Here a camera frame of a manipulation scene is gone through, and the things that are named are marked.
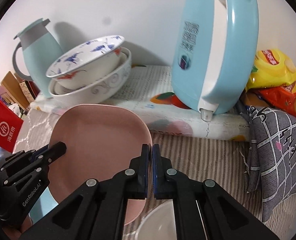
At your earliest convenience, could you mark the light blue electric kettle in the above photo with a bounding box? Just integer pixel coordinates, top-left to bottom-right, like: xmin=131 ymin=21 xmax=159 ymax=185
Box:
xmin=171 ymin=0 xmax=259 ymax=122

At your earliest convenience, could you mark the wooden chair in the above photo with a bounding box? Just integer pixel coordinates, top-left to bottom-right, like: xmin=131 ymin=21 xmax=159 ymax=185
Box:
xmin=0 ymin=72 xmax=29 ymax=110

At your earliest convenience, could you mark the red paper bag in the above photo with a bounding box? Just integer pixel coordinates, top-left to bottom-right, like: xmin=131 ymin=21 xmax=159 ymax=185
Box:
xmin=0 ymin=101 xmax=23 ymax=153

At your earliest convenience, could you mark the brown patterned box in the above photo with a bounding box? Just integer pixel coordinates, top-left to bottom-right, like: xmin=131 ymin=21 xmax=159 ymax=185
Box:
xmin=19 ymin=80 xmax=40 ymax=103

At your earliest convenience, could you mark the light blue thermos jug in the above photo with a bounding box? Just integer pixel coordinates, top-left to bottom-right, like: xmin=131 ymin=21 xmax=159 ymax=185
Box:
xmin=12 ymin=18 xmax=64 ymax=98

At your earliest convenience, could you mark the yellow chips bag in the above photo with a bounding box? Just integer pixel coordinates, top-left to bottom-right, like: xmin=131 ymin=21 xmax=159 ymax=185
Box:
xmin=245 ymin=49 xmax=296 ymax=90

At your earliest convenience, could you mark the grey checked cloth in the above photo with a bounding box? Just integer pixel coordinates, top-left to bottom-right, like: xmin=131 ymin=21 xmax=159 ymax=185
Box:
xmin=235 ymin=101 xmax=296 ymax=222

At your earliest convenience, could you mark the pink square plate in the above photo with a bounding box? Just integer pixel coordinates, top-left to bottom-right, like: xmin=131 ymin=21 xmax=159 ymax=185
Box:
xmin=12 ymin=103 xmax=153 ymax=225

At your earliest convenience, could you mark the red chips bag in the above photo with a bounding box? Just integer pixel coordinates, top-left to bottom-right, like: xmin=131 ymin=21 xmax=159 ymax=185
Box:
xmin=254 ymin=81 xmax=296 ymax=117

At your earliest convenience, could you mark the fruit patterned covered board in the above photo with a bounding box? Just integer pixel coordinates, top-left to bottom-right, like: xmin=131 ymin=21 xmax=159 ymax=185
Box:
xmin=29 ymin=64 xmax=251 ymax=142

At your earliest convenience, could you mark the blue patterned porcelain bowl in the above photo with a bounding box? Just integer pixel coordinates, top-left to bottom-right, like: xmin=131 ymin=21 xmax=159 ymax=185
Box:
xmin=46 ymin=35 xmax=125 ymax=90

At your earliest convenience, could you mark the white small bowl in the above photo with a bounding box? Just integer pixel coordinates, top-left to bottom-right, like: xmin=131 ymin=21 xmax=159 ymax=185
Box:
xmin=134 ymin=200 xmax=177 ymax=240

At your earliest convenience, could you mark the large white porcelain bowl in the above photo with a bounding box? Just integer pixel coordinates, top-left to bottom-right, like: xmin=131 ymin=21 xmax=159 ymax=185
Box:
xmin=48 ymin=47 xmax=132 ymax=107

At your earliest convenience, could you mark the light blue square plate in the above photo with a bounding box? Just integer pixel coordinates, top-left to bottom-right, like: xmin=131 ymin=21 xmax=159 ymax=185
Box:
xmin=29 ymin=187 xmax=58 ymax=224

